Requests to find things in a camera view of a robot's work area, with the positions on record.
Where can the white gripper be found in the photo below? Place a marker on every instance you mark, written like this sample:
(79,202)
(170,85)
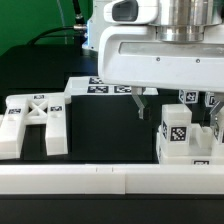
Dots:
(131,55)

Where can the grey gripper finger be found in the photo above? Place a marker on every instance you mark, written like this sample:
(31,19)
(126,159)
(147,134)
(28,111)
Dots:
(214,111)

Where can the white chair seat part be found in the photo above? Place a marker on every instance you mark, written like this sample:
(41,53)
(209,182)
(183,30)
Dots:
(204,149)

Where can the white chair back frame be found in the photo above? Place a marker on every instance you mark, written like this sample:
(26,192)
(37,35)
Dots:
(48,109)

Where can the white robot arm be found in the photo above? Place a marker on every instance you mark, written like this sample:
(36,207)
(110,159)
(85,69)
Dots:
(176,21)

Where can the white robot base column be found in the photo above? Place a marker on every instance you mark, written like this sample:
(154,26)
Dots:
(95,26)

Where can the white tagged cube right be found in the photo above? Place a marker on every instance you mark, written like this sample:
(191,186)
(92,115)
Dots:
(209,99)

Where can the white tagged cube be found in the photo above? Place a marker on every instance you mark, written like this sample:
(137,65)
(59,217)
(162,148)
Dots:
(209,99)
(188,97)

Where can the white tagged cube left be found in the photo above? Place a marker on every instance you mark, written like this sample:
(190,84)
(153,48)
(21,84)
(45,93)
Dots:
(188,97)

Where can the white flat tag plate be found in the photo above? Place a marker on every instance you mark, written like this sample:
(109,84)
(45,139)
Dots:
(93,85)

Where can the white front rail bar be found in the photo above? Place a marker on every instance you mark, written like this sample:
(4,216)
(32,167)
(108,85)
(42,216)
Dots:
(111,179)

